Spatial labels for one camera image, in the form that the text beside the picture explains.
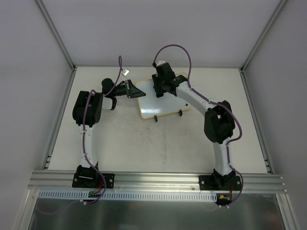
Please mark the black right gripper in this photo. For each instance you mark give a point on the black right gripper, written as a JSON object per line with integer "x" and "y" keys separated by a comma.
{"x": 158, "y": 86}

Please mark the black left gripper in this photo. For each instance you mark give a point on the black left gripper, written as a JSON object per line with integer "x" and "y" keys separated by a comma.
{"x": 129, "y": 88}

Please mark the yellow framed whiteboard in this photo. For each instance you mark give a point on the yellow framed whiteboard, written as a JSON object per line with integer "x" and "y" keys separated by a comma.
{"x": 150, "y": 105}

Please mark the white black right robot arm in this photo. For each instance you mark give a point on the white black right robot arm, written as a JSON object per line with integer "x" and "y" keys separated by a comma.
{"x": 218, "y": 123}

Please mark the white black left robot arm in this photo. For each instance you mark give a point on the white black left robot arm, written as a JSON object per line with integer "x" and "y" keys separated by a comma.
{"x": 87, "y": 113}

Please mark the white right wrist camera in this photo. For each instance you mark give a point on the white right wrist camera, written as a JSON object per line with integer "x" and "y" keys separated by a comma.
{"x": 160, "y": 63}

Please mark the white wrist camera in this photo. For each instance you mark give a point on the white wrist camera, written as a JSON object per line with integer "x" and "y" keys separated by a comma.
{"x": 160, "y": 63}
{"x": 125, "y": 72}

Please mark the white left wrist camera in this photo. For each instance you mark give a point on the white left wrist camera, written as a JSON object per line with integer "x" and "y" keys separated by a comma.
{"x": 125, "y": 72}

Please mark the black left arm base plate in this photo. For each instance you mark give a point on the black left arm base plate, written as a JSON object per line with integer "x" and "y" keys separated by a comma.
{"x": 90, "y": 178}

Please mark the white slotted cable duct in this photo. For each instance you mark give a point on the white slotted cable duct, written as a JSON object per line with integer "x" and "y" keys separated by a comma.
{"x": 129, "y": 195}

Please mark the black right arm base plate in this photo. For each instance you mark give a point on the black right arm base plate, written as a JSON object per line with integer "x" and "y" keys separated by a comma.
{"x": 217, "y": 183}

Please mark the grey left wall post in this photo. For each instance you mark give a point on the grey left wall post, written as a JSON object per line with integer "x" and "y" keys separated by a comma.
{"x": 45, "y": 14}

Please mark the grey corner wall post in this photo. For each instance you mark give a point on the grey corner wall post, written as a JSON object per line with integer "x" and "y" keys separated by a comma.
{"x": 281, "y": 4}

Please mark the aluminium front rail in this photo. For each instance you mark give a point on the aluminium front rail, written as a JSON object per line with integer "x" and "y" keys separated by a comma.
{"x": 159, "y": 182}

